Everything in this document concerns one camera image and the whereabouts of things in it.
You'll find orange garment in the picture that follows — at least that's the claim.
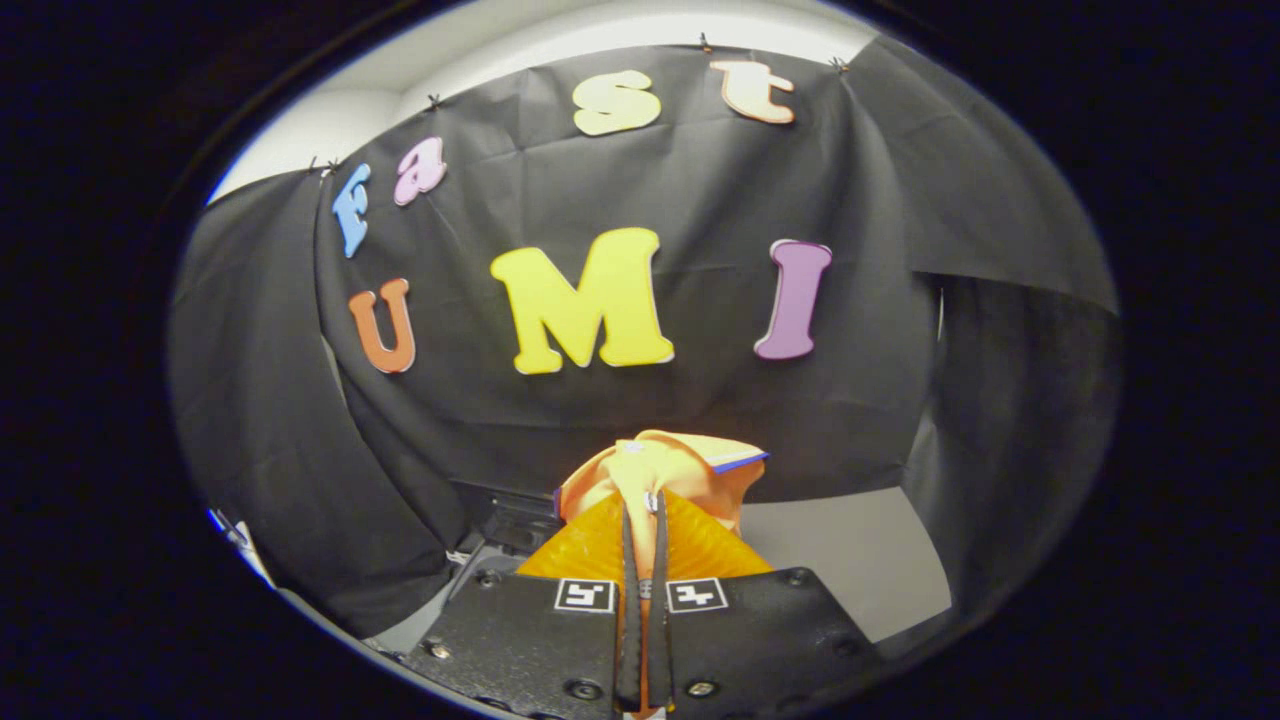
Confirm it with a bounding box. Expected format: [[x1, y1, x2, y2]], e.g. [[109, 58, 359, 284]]
[[555, 430, 771, 561]]

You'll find dark washing machine lid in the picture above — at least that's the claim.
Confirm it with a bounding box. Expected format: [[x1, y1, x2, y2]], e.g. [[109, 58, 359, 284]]
[[450, 482, 563, 557]]

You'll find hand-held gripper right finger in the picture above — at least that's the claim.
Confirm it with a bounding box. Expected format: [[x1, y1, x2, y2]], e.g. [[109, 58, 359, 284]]
[[648, 488, 886, 716]]

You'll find black backdrop cloth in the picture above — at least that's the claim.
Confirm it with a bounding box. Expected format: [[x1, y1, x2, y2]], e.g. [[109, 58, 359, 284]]
[[168, 35, 1121, 641]]

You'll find beige cabinet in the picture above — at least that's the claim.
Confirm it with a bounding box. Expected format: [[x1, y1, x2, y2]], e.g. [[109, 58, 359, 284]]
[[738, 486, 953, 643]]

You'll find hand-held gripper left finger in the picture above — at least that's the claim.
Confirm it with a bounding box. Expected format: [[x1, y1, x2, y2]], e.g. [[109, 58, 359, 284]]
[[400, 490, 643, 716]]

